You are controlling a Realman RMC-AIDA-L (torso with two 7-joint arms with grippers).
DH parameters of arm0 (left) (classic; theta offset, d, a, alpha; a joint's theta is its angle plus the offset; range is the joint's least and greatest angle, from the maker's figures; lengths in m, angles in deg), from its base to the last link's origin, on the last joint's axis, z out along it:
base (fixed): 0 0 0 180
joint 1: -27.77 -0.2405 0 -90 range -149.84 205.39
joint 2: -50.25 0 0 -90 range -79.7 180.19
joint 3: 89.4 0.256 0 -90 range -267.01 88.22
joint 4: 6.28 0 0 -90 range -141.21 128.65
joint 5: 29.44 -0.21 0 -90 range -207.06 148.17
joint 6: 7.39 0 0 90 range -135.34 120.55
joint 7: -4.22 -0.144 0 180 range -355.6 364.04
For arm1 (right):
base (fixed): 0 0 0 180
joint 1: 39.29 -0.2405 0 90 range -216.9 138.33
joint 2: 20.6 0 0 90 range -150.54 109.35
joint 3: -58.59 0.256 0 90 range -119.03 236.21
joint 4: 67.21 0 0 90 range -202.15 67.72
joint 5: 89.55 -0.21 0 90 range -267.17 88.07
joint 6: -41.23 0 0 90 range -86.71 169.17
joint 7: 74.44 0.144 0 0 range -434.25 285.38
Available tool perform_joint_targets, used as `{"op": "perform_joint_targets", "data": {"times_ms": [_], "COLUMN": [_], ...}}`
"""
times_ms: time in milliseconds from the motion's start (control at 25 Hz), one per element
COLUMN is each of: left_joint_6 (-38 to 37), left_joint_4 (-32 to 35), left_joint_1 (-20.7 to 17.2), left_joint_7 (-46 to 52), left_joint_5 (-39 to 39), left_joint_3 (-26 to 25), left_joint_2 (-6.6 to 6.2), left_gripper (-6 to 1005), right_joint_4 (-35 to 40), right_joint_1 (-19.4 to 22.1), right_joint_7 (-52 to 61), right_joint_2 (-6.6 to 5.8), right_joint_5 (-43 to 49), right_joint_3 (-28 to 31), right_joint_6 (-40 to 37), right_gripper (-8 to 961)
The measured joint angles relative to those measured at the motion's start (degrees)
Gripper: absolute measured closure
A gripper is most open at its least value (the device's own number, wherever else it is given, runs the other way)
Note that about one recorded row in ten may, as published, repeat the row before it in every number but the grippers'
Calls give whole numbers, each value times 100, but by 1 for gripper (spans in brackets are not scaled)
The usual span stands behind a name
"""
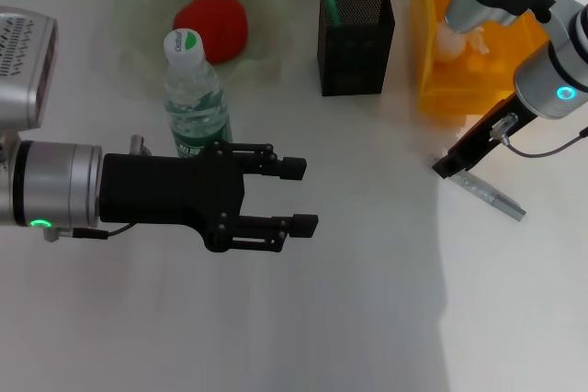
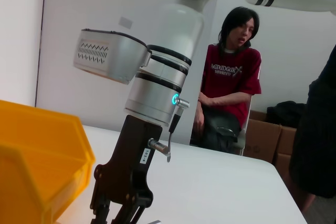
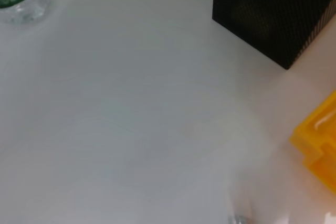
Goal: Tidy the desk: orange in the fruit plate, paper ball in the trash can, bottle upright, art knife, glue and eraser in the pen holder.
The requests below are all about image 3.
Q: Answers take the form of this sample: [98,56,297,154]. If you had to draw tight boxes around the black mesh pen holder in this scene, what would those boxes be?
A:
[212,0,336,70]

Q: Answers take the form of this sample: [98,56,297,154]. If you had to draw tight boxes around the yellow plastic storage bin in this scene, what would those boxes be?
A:
[288,94,336,193]

